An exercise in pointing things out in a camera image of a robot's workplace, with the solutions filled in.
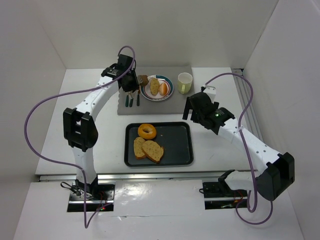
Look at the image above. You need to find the black baking tray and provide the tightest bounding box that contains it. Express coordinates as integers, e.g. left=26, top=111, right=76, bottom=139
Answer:
left=124, top=121, right=194, bottom=168

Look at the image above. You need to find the seeded bread slice back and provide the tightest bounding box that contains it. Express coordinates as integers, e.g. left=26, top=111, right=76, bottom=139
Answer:
left=133, top=136, right=146, bottom=160

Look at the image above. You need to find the green handled fork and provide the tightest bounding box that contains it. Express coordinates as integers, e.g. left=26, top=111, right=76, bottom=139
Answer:
left=128, top=92, right=135, bottom=108

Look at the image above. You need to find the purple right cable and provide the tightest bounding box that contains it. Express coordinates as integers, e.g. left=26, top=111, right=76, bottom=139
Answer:
left=199, top=72, right=274, bottom=225

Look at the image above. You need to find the pale yellow mug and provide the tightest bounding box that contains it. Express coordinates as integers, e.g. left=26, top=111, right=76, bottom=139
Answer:
left=177, top=72, right=193, bottom=95

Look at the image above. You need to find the seeded bread slice front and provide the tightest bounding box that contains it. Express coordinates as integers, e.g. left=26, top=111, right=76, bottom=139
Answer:
left=142, top=140, right=165, bottom=164

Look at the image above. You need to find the purple cable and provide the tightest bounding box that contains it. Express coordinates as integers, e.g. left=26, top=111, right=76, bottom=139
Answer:
left=199, top=72, right=274, bottom=225
left=23, top=45, right=137, bottom=230

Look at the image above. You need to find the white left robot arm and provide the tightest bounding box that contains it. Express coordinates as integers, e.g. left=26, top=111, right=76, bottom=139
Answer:
left=62, top=54, right=139, bottom=195

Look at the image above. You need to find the orange glazed donut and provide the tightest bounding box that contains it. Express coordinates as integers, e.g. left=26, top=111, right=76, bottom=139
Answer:
left=137, top=123, right=157, bottom=140

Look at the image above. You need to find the grey placemat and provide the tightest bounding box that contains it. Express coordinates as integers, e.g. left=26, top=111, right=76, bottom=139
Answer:
left=117, top=65, right=195, bottom=116

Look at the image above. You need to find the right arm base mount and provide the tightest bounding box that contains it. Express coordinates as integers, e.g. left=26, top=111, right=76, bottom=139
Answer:
left=198, top=170, right=248, bottom=210

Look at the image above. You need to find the glossy orange bun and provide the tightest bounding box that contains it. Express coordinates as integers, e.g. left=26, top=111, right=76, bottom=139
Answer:
left=158, top=82, right=168, bottom=96

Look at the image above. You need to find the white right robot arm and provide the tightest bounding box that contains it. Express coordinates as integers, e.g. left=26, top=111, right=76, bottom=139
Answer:
left=182, top=86, right=295, bottom=201

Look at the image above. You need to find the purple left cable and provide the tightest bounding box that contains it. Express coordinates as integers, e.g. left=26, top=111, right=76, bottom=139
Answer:
left=23, top=45, right=137, bottom=230

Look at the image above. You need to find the green handled spoon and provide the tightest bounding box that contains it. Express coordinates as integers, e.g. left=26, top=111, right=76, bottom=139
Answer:
left=125, top=92, right=129, bottom=107

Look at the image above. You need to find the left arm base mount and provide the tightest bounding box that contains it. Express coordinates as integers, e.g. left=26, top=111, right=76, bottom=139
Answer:
left=60, top=181, right=115, bottom=213

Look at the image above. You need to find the white plate teal rim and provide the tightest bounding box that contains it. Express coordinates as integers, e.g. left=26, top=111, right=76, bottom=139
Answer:
left=140, top=74, right=174, bottom=102

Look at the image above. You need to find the brown chocolate croissant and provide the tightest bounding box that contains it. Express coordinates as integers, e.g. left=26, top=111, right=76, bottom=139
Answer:
left=136, top=74, right=149, bottom=87

